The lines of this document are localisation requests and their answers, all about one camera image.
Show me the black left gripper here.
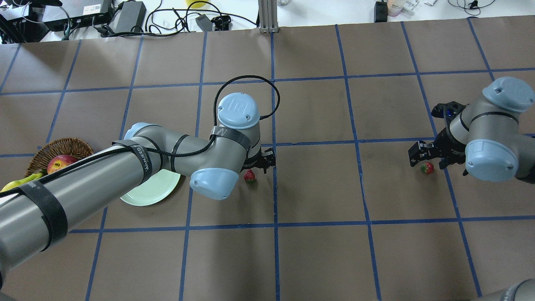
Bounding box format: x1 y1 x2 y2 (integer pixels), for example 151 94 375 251
242 148 276 173

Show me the black box on desk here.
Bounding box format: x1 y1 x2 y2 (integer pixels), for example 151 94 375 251
373 1 388 23

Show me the red yellow apple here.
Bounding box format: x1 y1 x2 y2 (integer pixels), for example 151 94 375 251
46 154 79 174

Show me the aluminium frame post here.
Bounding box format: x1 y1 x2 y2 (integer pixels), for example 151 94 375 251
258 0 280 34

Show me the small black adapter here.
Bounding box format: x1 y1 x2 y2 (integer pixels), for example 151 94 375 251
195 15 215 32

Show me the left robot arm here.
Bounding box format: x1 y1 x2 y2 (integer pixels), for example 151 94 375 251
0 93 276 280

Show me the black power adapter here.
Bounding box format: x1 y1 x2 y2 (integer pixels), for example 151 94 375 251
114 1 146 33

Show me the brown wicker basket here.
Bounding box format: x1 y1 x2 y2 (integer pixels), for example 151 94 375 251
24 137 94 177

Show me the red strawberry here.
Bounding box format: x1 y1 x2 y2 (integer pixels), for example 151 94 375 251
420 162 435 174
243 169 257 184

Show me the black cables bundle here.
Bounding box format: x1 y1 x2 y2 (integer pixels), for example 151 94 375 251
84 0 258 38

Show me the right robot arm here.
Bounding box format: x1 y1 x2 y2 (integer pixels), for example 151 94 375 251
408 77 535 184

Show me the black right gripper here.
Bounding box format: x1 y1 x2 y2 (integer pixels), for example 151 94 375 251
408 130 466 169

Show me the light green plate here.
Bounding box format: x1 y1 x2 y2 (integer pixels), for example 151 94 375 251
120 170 181 207

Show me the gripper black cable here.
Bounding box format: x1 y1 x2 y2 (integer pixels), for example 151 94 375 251
212 75 280 126

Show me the white pink cup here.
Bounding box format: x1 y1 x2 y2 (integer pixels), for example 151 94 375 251
386 0 406 17

